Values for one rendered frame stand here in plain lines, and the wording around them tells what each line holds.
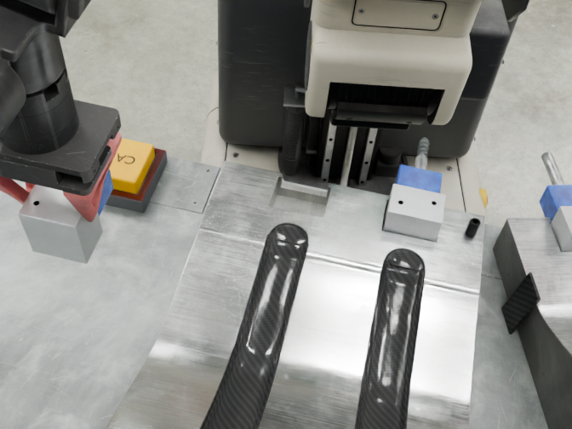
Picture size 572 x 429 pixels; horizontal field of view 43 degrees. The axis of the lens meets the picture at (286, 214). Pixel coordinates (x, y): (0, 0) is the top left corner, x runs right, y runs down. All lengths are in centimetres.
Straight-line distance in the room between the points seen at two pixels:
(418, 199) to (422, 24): 41
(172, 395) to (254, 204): 21
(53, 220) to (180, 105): 152
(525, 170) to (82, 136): 167
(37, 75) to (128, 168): 32
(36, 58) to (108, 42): 185
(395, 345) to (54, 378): 31
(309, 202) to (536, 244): 23
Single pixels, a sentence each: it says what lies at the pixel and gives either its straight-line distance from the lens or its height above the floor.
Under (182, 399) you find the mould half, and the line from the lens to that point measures 57.
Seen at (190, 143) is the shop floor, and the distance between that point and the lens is 200.
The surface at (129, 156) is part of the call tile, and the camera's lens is 81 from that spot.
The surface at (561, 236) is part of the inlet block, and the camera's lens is 78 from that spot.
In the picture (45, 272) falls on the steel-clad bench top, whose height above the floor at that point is 80.
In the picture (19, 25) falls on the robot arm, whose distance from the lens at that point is 46.
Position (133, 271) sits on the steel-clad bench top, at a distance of 76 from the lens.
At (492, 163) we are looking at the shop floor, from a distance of 208.
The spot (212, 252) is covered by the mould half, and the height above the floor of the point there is 89.
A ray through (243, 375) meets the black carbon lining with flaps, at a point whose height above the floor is 88.
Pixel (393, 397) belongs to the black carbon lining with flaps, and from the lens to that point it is 61.
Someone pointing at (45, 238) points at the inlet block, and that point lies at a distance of 64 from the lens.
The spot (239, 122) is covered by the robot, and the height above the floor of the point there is 38.
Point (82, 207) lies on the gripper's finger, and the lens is 58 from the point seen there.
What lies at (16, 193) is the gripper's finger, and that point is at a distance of 62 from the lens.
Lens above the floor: 142
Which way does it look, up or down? 51 degrees down
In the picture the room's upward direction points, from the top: 6 degrees clockwise
